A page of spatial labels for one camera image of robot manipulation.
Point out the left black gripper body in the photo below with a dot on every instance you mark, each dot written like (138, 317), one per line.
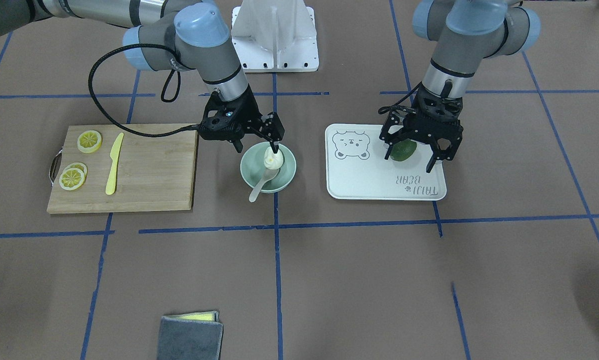
(432, 129)

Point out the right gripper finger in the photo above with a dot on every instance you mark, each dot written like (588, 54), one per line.
(238, 145)
(270, 129)

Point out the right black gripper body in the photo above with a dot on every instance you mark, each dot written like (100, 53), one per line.
(249, 112)

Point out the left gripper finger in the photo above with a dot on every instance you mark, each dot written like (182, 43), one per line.
(443, 149)
(393, 138)

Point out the white steamed bun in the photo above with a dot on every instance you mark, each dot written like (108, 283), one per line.
(273, 160)

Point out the white ceramic spoon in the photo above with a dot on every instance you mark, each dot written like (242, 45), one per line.
(268, 175)

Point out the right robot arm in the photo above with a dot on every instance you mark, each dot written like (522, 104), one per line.
(173, 35)

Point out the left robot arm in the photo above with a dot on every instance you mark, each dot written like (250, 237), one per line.
(465, 32)

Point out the light green bowl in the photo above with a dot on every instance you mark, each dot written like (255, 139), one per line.
(252, 168)

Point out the green avocado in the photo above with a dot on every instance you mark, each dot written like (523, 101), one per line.
(403, 150)

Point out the white bear serving tray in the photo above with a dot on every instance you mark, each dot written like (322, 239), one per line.
(356, 167)

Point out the yellow plastic knife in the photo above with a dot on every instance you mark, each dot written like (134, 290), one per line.
(111, 184)

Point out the lower lemon slice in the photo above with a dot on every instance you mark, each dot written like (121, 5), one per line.
(89, 141)

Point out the lemon slice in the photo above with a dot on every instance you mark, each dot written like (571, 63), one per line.
(89, 141)
(72, 179)

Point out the hidden lemon slice underneath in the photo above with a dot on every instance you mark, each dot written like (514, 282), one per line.
(77, 165)

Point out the upper lemon slice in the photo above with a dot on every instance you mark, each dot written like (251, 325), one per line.
(72, 179)

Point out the grey folded cloth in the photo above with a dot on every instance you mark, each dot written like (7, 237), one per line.
(190, 336)

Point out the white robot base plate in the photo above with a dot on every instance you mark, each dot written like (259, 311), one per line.
(275, 36)

